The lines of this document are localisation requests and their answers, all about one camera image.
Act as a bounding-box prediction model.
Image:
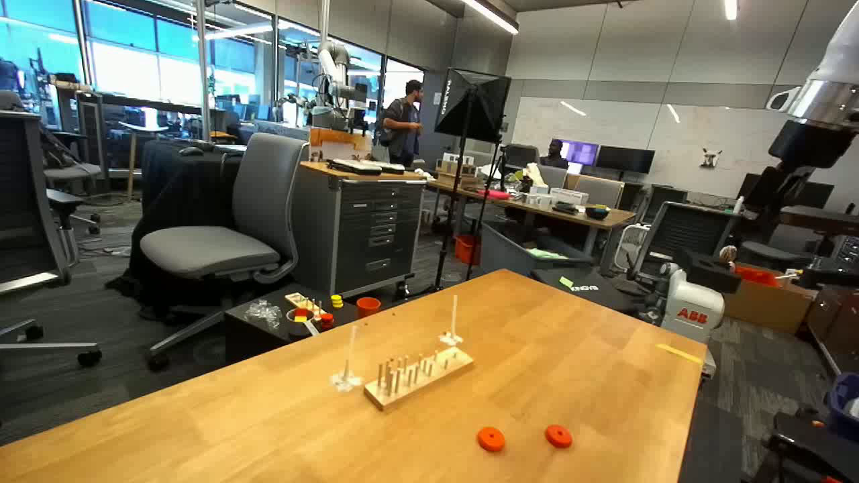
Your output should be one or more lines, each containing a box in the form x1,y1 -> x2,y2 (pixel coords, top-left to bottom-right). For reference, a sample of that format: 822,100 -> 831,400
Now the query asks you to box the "white papers stack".
324,157 -> 411,177

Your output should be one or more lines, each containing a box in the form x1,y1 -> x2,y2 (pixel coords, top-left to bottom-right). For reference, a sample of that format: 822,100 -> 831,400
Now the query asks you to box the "blue bin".
827,374 -> 859,441

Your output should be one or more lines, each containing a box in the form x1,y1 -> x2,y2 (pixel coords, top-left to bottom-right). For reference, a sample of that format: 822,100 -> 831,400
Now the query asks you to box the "black softbox light on stand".
431,67 -> 516,294

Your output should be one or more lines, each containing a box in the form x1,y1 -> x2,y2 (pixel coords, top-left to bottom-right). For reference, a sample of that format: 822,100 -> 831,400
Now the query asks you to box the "small clear glass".
329,323 -> 364,396

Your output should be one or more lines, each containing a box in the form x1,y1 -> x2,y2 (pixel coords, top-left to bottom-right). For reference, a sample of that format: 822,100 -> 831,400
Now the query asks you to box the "monitor with purple screen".
545,138 -> 603,173

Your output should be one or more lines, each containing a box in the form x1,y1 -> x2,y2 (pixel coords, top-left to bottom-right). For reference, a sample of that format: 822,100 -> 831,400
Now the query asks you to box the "table under black cloth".
104,138 -> 245,311

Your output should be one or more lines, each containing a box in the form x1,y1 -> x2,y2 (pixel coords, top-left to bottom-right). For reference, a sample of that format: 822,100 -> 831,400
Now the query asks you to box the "long ceiling light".
458,0 -> 520,39

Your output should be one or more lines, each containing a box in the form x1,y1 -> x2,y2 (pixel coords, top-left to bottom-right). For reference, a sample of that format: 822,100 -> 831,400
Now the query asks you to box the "tan wooden strip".
282,290 -> 329,318

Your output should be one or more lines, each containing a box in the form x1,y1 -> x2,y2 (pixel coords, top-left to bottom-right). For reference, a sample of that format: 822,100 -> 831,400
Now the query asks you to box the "wooden crate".
306,126 -> 374,163

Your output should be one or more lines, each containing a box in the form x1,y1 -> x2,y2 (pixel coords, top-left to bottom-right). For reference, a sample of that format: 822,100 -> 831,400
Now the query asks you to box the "grey office chair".
136,133 -> 311,374

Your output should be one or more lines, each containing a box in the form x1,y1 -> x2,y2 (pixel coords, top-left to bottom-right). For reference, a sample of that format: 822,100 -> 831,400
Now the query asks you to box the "grey drawer cabinet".
292,158 -> 430,304

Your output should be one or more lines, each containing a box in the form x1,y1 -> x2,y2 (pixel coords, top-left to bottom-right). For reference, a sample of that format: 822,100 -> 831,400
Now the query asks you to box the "black office chair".
0,88 -> 104,370

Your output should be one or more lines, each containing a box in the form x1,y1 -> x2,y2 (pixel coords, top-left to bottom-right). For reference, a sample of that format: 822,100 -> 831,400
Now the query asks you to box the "orange bucket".
451,233 -> 484,269

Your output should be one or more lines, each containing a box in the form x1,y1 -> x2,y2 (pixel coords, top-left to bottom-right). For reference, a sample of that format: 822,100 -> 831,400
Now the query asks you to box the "yellow tape strip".
654,341 -> 709,369

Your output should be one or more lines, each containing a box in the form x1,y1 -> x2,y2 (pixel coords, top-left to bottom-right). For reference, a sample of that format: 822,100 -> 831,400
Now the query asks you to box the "low black table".
223,286 -> 414,359

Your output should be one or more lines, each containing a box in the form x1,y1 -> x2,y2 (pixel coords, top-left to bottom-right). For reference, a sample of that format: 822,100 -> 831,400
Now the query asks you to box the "clear plastic bag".
245,299 -> 284,330

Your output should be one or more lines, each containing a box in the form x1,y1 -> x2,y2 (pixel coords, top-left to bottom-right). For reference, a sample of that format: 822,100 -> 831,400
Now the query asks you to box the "standing person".
379,78 -> 423,173

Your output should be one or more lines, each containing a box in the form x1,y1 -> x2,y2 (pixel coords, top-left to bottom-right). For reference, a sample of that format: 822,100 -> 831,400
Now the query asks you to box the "orange item on box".
733,263 -> 783,290

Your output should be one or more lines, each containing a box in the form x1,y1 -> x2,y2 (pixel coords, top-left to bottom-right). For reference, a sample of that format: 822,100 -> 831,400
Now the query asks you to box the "grey background chair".
37,133 -> 104,239

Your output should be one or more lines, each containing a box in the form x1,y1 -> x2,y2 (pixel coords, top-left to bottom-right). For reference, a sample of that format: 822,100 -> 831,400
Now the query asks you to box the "orange hoop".
476,424 -> 510,457
541,421 -> 576,452

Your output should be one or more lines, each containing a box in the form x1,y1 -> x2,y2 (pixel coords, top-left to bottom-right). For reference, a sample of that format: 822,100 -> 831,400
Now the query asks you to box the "wooden platform with pegs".
362,346 -> 477,414

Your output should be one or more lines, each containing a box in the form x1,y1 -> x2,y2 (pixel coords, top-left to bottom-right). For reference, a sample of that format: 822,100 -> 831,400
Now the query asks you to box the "cardboard box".
721,277 -> 819,339

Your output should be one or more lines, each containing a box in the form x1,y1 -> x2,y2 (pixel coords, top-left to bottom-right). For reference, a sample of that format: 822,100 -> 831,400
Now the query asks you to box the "long wooden desk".
427,173 -> 638,263

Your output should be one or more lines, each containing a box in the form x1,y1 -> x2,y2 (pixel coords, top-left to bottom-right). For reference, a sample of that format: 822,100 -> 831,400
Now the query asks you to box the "white ABB robot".
658,263 -> 728,346

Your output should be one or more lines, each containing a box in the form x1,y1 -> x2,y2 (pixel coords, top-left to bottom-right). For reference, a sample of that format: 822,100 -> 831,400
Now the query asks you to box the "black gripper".
733,118 -> 853,247

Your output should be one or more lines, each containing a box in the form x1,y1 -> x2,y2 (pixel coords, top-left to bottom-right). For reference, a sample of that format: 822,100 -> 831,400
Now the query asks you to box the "wide black monitor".
740,173 -> 838,212

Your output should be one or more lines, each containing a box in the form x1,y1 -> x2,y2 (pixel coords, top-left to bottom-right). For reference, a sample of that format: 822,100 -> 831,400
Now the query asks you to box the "black tilted monitor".
638,200 -> 740,271

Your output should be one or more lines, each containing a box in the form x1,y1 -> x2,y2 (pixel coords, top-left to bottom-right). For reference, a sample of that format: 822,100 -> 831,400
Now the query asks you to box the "clear plastic peg stand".
437,294 -> 468,350

